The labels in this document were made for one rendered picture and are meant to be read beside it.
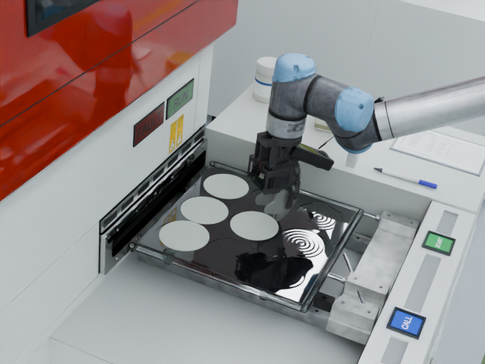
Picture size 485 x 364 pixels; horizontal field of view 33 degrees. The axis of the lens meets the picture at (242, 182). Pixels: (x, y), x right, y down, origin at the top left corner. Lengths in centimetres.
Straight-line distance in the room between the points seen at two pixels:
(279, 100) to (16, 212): 53
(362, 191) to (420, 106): 30
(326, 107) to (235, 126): 45
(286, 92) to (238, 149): 39
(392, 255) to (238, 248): 32
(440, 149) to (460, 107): 38
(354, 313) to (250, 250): 25
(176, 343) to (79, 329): 18
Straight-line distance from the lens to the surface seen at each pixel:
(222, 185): 180
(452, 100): 158
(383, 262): 169
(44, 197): 134
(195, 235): 163
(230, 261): 158
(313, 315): 158
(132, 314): 157
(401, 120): 158
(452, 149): 196
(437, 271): 157
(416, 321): 143
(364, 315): 150
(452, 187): 182
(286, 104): 152
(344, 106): 147
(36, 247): 137
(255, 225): 168
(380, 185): 178
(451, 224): 172
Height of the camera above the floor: 187
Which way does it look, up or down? 32 degrees down
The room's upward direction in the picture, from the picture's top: 7 degrees clockwise
